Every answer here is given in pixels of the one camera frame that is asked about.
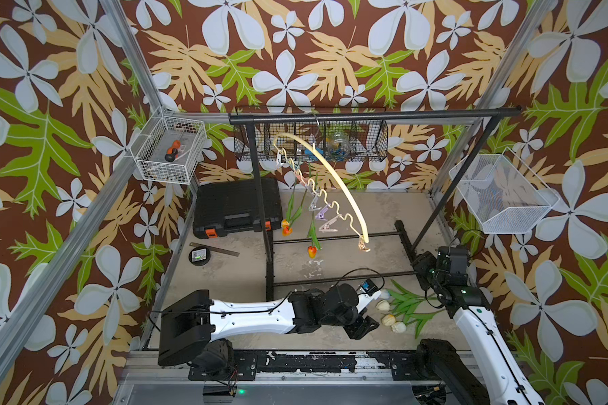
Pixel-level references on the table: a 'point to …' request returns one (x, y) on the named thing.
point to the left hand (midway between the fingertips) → (375, 316)
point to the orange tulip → (286, 224)
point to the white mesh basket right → (502, 193)
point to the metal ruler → (218, 250)
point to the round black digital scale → (199, 256)
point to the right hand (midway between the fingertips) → (419, 259)
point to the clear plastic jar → (339, 148)
